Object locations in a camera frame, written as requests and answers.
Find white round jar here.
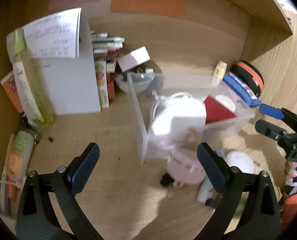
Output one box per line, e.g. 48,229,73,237
225,151,255,174

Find pink round container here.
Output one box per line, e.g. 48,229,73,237
160,148,206,187

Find mint green tube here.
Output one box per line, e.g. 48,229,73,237
197,177,213,204

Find right hand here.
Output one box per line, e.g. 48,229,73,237
284,161,297,183

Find orange sleeve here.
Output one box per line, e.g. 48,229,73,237
280,191,297,229

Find black orange zip case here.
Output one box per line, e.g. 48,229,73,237
230,61,264,97

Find blue patchwork pouch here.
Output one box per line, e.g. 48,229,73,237
223,72,262,107

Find red pouch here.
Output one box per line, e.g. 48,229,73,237
204,96,236,124

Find cream lotion tube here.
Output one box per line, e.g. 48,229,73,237
212,61,227,87

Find green orange tube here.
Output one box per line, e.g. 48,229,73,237
6,131,35,181

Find white cloth item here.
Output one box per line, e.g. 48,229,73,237
148,92,206,139

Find clear plastic storage bin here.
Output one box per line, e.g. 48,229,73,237
127,73,255,164

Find yellow-green spray bottle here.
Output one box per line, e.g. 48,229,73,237
12,28,55,127

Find orange booklet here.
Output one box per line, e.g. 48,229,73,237
1,71,24,115

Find clear bowl with clips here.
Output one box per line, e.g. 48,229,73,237
114,68,155,94

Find small pink-white box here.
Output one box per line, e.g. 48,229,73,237
117,46,151,73

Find fruit pattern box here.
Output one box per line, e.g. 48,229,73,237
94,60,110,109

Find orange paper note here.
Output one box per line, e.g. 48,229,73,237
111,0,187,19

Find stack of books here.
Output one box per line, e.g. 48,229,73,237
91,31,125,54

